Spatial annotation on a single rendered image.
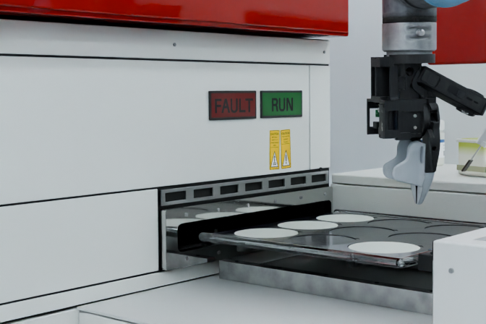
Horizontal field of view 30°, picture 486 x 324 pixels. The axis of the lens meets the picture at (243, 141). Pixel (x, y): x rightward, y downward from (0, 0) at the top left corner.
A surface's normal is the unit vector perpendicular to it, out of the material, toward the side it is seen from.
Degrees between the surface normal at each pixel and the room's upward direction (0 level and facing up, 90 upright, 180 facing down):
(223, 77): 90
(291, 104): 90
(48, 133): 90
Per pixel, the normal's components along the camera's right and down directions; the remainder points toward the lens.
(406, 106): 0.22, 0.08
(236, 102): 0.76, 0.03
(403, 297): -0.66, 0.04
